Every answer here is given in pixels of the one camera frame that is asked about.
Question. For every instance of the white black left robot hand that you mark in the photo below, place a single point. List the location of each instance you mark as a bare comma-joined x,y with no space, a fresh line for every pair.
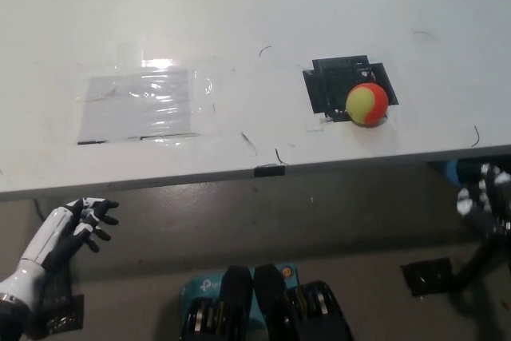
56,225

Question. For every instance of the black tape patch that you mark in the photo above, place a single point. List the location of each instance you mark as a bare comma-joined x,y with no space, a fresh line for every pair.
331,85

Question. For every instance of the yellow orange tennis ball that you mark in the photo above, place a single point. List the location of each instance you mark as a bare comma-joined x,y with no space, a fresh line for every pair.
365,103

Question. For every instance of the blue object under table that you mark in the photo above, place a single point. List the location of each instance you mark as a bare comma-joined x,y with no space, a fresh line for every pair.
449,173

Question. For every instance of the small black tape strip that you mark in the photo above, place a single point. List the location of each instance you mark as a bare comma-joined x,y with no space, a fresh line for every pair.
269,171

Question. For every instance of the clear plastic sheet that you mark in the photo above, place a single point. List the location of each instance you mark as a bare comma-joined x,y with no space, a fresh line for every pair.
135,105

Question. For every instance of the teal router box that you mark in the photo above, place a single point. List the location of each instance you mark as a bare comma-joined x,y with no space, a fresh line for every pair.
201,287

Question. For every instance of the clear plastic tape film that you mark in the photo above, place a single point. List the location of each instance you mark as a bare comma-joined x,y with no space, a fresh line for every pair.
203,85

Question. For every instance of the black angled bar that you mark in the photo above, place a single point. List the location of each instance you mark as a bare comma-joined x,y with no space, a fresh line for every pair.
477,261

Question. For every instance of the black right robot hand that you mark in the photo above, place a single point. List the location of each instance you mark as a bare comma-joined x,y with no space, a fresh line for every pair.
485,201

